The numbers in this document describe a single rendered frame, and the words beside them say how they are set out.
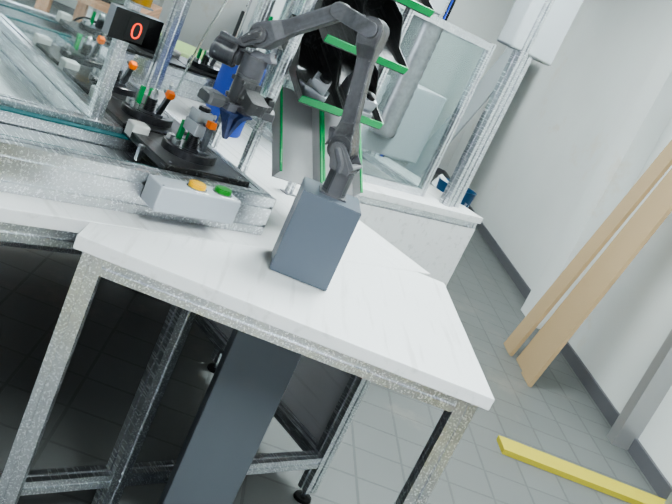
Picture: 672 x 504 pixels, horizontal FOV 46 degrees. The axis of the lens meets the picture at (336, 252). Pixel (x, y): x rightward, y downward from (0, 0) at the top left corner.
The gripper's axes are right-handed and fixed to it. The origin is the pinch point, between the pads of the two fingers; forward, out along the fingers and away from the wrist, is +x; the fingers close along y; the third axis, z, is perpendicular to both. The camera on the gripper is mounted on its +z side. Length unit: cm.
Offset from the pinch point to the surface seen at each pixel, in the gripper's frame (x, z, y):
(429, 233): 36, -59, 157
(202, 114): 1.6, -10.2, -1.3
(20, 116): 15.6, -21.1, -38.2
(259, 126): 1.6, -15.0, 19.3
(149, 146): 12.5, -10.7, -11.4
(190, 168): 12.6, -0.6, -5.2
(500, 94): -29, -63, 164
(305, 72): -15.4, -16.8, 27.9
